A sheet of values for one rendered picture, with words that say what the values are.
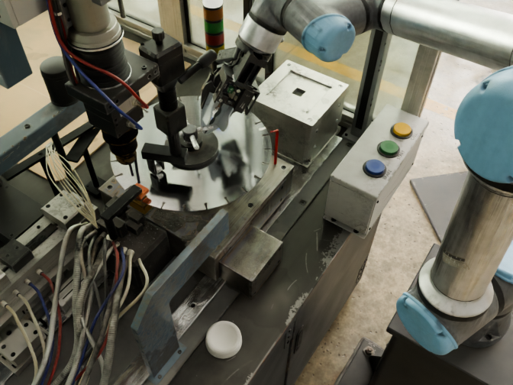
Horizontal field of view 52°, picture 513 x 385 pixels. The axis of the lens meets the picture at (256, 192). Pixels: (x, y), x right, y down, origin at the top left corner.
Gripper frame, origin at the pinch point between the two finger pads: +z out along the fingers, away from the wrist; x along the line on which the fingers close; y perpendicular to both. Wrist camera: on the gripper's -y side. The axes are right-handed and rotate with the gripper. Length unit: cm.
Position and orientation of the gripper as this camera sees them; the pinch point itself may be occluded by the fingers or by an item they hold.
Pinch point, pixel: (207, 125)
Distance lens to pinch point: 109.2
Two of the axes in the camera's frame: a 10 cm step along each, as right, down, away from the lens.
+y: 1.7, 6.2, -7.7
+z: -4.8, 7.3, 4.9
